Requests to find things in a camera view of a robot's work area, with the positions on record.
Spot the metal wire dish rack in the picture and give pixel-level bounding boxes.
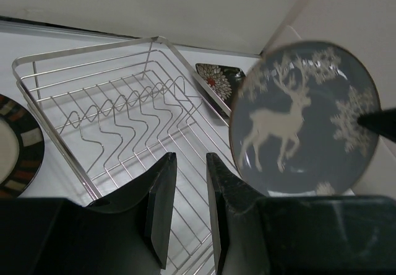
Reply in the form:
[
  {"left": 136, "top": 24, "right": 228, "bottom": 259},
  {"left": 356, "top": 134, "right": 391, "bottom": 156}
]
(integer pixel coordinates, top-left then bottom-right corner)
[{"left": 12, "top": 37, "right": 235, "bottom": 274}]

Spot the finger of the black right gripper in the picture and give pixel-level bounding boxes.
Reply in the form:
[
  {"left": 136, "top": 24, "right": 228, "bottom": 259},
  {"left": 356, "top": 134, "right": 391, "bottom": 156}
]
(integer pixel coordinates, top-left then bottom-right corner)
[{"left": 357, "top": 108, "right": 396, "bottom": 142}]

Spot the grey reindeer round plate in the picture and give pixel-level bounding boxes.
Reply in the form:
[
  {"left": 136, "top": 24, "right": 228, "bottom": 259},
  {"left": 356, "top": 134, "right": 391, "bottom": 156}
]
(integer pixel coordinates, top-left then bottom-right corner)
[{"left": 229, "top": 40, "right": 381, "bottom": 196}]

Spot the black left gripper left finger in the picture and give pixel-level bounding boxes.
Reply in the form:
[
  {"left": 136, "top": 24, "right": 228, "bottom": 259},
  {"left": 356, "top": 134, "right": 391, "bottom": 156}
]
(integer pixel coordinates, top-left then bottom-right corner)
[{"left": 1, "top": 152, "right": 177, "bottom": 274}]

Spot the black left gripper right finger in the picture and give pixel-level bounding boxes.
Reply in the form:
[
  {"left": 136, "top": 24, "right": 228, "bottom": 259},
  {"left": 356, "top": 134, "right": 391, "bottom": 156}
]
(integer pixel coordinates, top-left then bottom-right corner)
[{"left": 206, "top": 153, "right": 395, "bottom": 274}]

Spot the cream plate checkered dark rim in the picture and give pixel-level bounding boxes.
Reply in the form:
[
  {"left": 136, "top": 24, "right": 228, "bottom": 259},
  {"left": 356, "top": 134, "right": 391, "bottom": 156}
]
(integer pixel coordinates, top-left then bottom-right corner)
[{"left": 1, "top": 95, "right": 45, "bottom": 198}]

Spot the black floral square plate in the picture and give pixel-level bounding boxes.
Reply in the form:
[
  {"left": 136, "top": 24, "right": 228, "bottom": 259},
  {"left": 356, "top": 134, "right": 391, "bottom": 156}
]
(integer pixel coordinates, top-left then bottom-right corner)
[{"left": 196, "top": 63, "right": 246, "bottom": 108}]

